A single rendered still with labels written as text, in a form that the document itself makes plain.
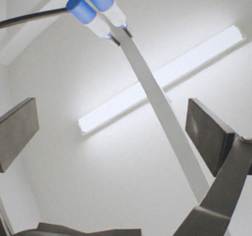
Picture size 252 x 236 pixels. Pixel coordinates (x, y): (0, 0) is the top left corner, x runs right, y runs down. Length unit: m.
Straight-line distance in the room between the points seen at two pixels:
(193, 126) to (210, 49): 1.14
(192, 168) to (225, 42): 0.82
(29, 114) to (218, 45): 1.19
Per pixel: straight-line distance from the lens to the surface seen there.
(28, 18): 0.67
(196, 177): 0.71
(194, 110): 0.16
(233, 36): 1.31
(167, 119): 0.72
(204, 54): 1.25
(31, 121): 0.17
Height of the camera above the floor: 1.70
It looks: 63 degrees up
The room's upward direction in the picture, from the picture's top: 115 degrees clockwise
